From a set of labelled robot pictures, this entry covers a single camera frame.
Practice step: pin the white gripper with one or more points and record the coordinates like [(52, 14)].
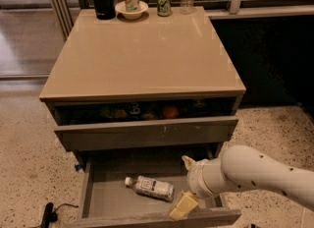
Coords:
[(195, 179)]

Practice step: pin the orange fruit in drawer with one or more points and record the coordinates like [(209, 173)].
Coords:
[(170, 112)]

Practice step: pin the grey drawer cabinet beige top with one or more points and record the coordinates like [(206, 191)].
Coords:
[(123, 71)]

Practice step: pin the green drink can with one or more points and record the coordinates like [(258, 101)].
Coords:
[(164, 8)]

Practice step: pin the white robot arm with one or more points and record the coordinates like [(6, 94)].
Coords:
[(242, 168)]

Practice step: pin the white ceramic bowl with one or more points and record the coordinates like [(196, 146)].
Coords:
[(131, 15)]

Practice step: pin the blue plastic bottle white cap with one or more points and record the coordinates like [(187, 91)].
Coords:
[(151, 188)]

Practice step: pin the grey top drawer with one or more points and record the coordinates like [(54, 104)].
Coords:
[(100, 136)]

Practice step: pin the grey open middle drawer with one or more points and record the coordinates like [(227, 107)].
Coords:
[(106, 202)]

